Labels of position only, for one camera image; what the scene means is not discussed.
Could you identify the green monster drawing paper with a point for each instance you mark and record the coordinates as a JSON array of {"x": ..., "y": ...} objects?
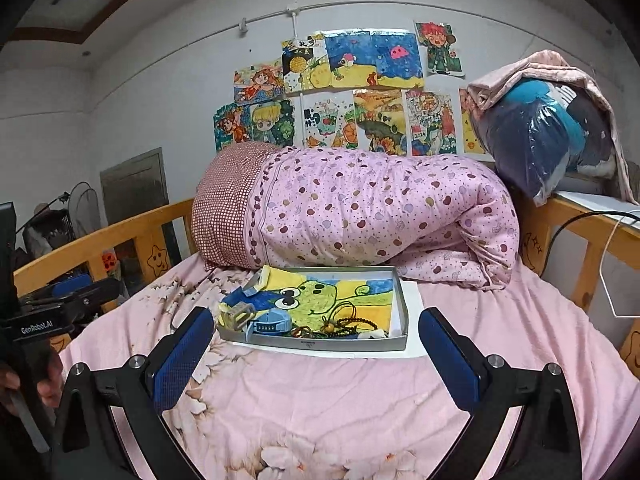
[{"x": 321, "y": 307}]

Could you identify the grey tray box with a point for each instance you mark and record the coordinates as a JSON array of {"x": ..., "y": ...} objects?
[{"x": 397, "y": 337}]

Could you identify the yellow wooden bed rail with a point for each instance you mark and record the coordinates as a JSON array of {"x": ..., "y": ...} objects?
[{"x": 145, "y": 230}]

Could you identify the pink dotted rolled quilt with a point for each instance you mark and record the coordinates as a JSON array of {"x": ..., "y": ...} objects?
[{"x": 436, "y": 219}]

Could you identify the blue kids smartwatch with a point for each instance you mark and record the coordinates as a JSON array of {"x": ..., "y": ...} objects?
[{"x": 273, "y": 322}]

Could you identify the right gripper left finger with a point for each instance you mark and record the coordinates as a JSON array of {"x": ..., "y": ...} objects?
[{"x": 174, "y": 359}]

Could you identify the wall drawings collage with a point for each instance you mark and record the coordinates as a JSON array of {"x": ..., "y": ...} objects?
[{"x": 356, "y": 88}]

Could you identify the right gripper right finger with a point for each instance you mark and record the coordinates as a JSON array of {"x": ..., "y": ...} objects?
[{"x": 458, "y": 362}]

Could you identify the pink floral bed sheet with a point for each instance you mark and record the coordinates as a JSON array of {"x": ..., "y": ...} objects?
[{"x": 256, "y": 414}]

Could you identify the silver grey buckle watch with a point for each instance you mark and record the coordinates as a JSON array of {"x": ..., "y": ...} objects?
[{"x": 236, "y": 317}]

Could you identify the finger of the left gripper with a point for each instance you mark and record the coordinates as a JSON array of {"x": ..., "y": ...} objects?
[
  {"x": 72, "y": 284},
  {"x": 90, "y": 298}
]

